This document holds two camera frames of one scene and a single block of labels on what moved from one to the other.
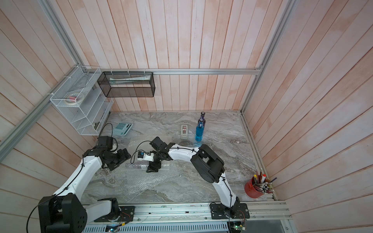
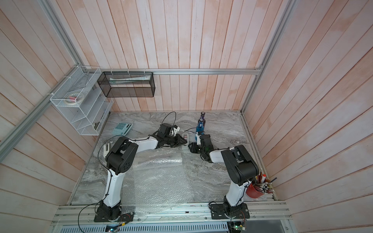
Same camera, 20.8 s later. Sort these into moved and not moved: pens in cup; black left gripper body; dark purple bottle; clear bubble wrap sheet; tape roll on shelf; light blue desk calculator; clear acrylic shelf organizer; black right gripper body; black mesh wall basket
Moved: black left gripper body; black right gripper body; clear bubble wrap sheet
Not moved: dark purple bottle; clear acrylic shelf organizer; pens in cup; tape roll on shelf; light blue desk calculator; black mesh wall basket
